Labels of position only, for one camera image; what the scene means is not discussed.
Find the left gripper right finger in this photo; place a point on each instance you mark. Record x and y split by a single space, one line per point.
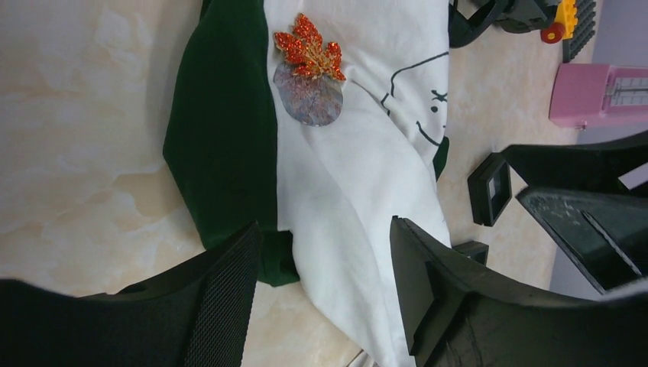
458 312

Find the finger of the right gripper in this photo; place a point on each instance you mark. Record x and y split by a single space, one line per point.
603 235
594 168

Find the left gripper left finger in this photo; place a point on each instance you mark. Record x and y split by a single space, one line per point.
194 314

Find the white and green garment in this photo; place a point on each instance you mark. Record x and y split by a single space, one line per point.
322 196

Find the red maple leaf brooch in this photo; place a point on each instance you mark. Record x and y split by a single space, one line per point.
304 48

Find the pink metronome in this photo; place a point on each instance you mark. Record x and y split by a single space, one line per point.
586 95

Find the dark grey baseplate right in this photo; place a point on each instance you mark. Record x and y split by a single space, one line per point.
583 32

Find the yellow orange toy car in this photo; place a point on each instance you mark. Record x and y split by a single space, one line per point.
563 27

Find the black poker chip case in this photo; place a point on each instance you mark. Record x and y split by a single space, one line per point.
512 16

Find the black square frame lower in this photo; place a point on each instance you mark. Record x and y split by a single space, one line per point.
476 251

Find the black square frame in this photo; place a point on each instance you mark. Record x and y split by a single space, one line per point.
476 251
489 187

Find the black square frame upper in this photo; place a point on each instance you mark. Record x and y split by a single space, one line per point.
489 187

